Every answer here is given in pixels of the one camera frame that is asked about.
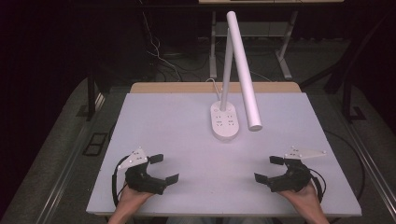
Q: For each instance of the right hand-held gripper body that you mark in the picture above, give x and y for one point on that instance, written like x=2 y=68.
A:
x=294 y=180

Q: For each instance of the person's left hand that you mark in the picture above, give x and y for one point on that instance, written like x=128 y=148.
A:
x=132 y=199

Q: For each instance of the aluminium floor rail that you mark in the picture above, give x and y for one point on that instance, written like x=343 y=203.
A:
x=370 y=161
x=67 y=174

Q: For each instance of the black rectangular floor frame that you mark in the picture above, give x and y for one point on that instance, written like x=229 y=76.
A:
x=95 y=144

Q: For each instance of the person's right hand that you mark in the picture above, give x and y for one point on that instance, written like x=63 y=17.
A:
x=303 y=199

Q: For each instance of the black metal stand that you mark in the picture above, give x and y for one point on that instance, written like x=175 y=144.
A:
x=91 y=96
x=347 y=77

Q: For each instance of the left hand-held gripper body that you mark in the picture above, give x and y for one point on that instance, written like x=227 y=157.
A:
x=141 y=180

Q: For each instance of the white desk lamp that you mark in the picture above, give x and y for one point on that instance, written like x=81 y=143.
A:
x=224 y=124

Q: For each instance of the white metal frame desk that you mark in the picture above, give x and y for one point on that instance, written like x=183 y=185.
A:
x=281 y=56

